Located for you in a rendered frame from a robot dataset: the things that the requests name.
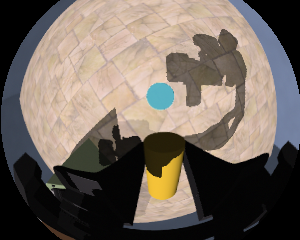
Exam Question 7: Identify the cyan circle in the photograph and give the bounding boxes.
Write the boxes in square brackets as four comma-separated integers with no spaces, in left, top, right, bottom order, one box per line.
[146,83,174,110]

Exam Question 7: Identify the yellow cylinder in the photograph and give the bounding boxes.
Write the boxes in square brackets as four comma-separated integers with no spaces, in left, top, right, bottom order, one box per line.
[143,132,186,200]

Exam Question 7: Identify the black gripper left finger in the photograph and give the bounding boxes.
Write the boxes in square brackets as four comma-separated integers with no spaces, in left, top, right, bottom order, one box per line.
[53,142,145,226]

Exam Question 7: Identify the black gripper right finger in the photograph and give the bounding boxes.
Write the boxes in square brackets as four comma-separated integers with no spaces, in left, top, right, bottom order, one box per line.
[183,140,269,221]

